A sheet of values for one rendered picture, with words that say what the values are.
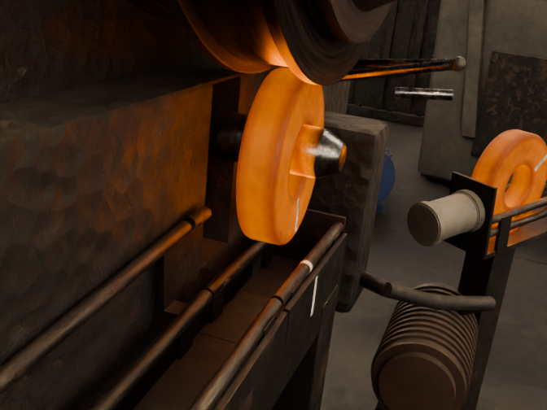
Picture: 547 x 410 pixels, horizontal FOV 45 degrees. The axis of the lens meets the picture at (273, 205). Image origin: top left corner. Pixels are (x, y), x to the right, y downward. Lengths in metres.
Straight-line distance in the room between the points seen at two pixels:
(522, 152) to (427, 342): 0.30
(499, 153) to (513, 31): 2.31
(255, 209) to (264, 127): 0.07
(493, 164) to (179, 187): 0.52
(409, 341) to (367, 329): 1.08
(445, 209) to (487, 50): 2.41
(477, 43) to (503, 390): 1.84
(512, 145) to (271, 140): 0.51
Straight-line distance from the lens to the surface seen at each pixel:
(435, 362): 0.88
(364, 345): 1.89
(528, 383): 1.92
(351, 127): 0.77
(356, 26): 0.52
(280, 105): 0.52
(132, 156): 0.47
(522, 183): 1.04
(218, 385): 0.45
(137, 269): 0.48
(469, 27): 3.26
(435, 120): 3.37
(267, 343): 0.51
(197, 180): 0.57
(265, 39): 0.45
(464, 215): 0.91
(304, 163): 0.56
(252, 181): 0.51
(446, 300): 0.93
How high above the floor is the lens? 0.97
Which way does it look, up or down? 20 degrees down
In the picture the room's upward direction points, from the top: 6 degrees clockwise
